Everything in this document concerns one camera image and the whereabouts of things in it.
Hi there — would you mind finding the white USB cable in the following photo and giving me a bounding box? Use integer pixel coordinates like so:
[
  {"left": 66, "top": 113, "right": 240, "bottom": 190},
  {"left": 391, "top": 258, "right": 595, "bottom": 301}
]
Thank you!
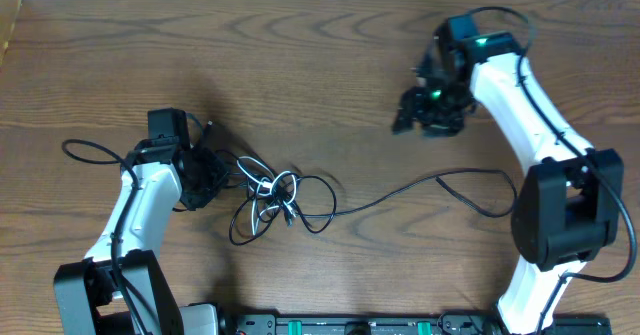
[{"left": 235, "top": 155, "right": 300, "bottom": 236}]

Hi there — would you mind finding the black USB cable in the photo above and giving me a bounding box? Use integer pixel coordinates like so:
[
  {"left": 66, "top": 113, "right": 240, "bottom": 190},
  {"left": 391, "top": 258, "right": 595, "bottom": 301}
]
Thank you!
[{"left": 199, "top": 119, "right": 519, "bottom": 247}]

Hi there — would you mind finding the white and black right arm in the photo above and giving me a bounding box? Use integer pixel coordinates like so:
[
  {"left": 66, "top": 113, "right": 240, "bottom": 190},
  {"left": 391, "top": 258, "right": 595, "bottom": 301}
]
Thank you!
[{"left": 392, "top": 13, "right": 631, "bottom": 334}]

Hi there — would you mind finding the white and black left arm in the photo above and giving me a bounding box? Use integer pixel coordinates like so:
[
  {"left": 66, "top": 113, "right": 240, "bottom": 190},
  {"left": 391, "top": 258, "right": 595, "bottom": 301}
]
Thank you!
[{"left": 54, "top": 145, "right": 229, "bottom": 334}]

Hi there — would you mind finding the brown cardboard panel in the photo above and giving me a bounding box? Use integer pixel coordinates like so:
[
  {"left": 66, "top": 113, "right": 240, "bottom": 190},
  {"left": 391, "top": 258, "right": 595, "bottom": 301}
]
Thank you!
[{"left": 0, "top": 0, "right": 23, "bottom": 62}]

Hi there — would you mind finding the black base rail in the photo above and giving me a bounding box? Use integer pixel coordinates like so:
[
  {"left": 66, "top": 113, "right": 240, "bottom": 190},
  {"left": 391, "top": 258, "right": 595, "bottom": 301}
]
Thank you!
[{"left": 179, "top": 302, "right": 614, "bottom": 335}]

